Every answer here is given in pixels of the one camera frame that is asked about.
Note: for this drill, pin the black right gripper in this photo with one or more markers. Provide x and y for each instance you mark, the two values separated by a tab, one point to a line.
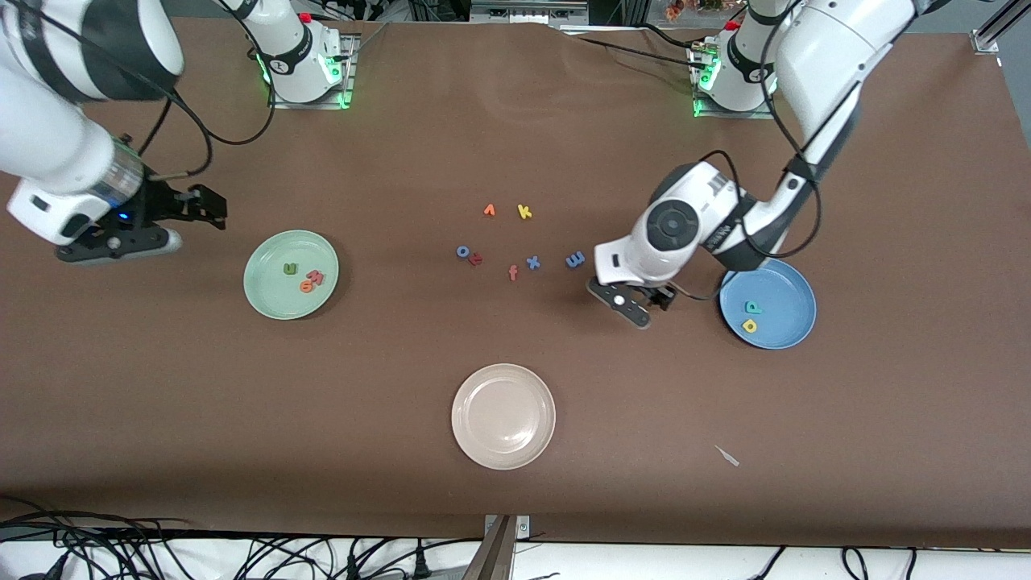
158	205

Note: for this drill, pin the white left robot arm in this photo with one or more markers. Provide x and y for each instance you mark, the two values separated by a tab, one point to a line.
676	225

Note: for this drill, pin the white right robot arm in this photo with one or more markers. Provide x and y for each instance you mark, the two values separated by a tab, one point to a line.
48	145

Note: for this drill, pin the blue letter m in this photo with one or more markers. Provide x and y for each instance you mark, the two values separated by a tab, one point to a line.
575	259

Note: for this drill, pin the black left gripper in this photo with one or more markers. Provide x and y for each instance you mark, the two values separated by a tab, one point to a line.
662	297

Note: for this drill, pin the green plate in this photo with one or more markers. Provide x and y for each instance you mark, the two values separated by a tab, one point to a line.
274	294

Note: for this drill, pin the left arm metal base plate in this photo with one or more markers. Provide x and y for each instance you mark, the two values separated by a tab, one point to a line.
701	111

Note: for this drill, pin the small grey paper scrap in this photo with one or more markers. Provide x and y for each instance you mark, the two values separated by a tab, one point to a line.
727	456

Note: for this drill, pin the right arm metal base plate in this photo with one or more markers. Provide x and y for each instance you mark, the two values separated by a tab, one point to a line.
342	80

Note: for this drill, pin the grey metal device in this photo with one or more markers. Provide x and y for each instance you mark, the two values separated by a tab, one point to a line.
527	10

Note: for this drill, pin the orange flowers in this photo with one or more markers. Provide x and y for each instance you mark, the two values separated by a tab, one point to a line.
693	8

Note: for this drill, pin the aluminium frame profile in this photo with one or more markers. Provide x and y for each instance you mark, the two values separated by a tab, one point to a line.
995	28

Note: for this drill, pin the brown table cover sheet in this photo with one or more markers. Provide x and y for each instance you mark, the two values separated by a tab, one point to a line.
515	145

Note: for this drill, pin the blue plate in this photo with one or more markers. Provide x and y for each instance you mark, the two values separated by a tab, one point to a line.
785	310

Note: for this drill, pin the aluminium clamp bracket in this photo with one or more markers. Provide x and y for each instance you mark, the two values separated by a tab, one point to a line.
503	548

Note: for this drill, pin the beige plate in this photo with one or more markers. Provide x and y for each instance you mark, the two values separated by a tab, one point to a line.
503	416

